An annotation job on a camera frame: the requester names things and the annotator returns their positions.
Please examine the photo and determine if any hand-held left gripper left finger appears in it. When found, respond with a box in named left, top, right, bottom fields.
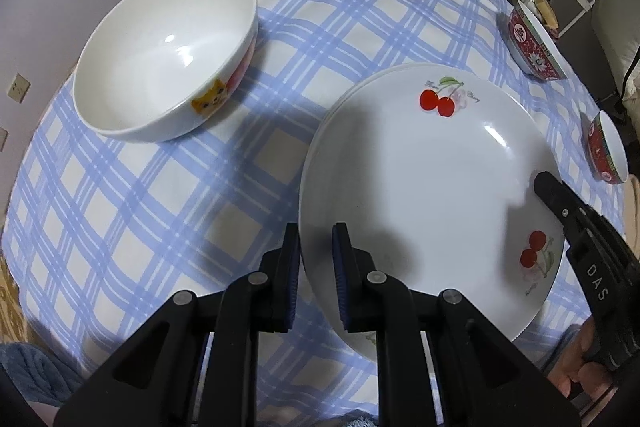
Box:
left=52, top=222, right=303, bottom=427

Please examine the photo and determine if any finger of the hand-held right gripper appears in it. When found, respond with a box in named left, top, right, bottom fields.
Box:
left=534, top=172, right=601, bottom=239

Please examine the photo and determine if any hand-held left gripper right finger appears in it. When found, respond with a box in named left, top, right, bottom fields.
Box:
left=332, top=222, right=583, bottom=427

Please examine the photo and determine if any red patterned bowl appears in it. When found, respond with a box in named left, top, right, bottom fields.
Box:
left=507, top=1, right=569, bottom=81
left=587, top=111, right=629, bottom=186

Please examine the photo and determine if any large white cherry print plate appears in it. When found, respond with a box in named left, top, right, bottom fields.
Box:
left=299, top=63, right=569, bottom=344

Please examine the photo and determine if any white bowl with cat print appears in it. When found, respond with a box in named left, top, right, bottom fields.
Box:
left=72, top=0, right=259, bottom=142

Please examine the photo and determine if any person's right hand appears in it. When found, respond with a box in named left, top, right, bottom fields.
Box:
left=550, top=322, right=626, bottom=415

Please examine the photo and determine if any blue plaid tablecloth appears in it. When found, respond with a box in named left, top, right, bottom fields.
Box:
left=0, top=0, right=631, bottom=427

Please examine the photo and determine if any blue fleece cloth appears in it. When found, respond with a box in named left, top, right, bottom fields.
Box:
left=0, top=341, right=68, bottom=413

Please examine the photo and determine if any tan floral blanket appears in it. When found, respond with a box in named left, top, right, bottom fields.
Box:
left=0, top=252, right=31, bottom=348

